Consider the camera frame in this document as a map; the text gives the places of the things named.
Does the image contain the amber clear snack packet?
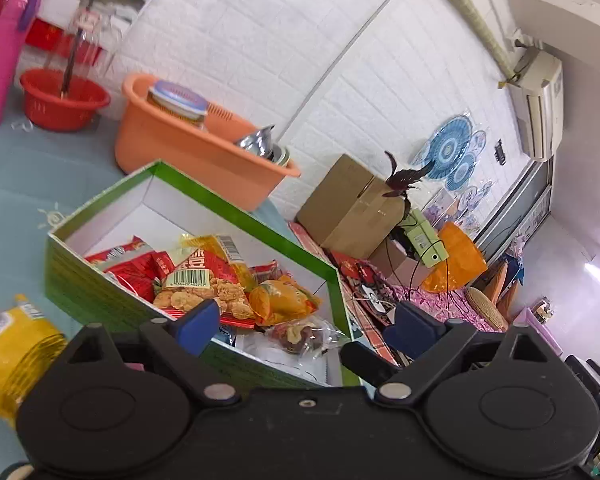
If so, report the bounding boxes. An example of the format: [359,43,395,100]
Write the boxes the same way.
[249,275,323,328]

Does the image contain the orange bag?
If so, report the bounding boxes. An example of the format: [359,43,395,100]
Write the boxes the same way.
[421,222,488,295]

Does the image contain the light green box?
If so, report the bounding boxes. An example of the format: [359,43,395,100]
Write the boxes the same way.
[399,207,449,267]

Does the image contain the large brown cardboard box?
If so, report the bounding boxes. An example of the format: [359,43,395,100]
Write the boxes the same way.
[296,154,412,260]

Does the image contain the small brown cardboard box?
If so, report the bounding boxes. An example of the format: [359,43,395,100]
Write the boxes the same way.
[369,237,433,288]

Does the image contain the red dates snack packet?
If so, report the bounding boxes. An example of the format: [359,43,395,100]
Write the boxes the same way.
[270,316,353,358]

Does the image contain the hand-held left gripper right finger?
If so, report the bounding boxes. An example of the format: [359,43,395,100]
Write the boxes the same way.
[339,301,564,407]

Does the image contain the clear plastic bottle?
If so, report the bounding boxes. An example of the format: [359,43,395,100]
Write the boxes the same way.
[67,7,118,68]

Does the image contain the dark red plant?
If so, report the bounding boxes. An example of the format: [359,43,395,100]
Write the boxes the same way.
[384,150,433,226]

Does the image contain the green and white cardboard box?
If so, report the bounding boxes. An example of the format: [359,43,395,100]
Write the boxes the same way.
[45,160,362,390]

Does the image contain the fried snack packet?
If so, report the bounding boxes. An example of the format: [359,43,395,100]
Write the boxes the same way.
[152,234,258,332]

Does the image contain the round tin with blue lid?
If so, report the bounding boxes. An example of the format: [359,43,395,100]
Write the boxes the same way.
[146,81,210,133]

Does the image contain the white air conditioner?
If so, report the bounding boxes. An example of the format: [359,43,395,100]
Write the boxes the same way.
[509,46,565,162]

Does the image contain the red carton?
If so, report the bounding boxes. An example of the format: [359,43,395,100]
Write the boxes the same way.
[25,17,88,56]

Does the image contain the pink thermos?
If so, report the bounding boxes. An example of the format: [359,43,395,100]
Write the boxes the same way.
[0,0,42,130]

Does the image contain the blue fan wall decoration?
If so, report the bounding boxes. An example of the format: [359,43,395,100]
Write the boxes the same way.
[411,114,488,196]

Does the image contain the orange cushion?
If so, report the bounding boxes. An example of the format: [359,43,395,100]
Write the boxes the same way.
[485,259,525,312]

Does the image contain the purple box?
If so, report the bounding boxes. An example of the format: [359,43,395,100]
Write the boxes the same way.
[512,305,563,356]

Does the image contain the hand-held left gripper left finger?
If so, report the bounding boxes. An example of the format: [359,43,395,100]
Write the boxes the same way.
[55,299,242,407]

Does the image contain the red plastic basin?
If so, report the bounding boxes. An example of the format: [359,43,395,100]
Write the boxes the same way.
[19,67,112,132]

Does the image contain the teal tablecloth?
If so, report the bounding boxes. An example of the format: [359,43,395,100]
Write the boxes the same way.
[0,77,306,480]

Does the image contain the dark stick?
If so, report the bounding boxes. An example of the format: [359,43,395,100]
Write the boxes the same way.
[60,0,98,102]

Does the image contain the wicker cushion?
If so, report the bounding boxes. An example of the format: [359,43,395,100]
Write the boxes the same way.
[464,286,508,332]

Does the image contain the insulated wall pipe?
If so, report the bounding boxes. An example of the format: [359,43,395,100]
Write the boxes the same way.
[420,0,518,78]

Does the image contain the pink floral blanket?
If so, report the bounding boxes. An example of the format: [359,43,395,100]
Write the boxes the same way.
[350,260,506,333]

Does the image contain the orange plastic basin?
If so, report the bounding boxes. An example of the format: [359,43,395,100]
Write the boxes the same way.
[114,73,302,212]

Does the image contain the yellow snack packet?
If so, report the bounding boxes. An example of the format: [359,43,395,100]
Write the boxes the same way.
[0,294,70,428]

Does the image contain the red plaid cloth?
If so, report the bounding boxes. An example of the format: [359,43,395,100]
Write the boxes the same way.
[289,220,403,366]

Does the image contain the grey framed window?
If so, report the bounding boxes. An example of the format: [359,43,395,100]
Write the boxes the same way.
[475,157,555,261]

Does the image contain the metal bowl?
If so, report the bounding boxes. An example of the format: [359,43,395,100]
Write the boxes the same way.
[234,124,281,159]

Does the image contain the red gift bag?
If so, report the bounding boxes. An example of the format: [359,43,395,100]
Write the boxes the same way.
[337,252,381,281]

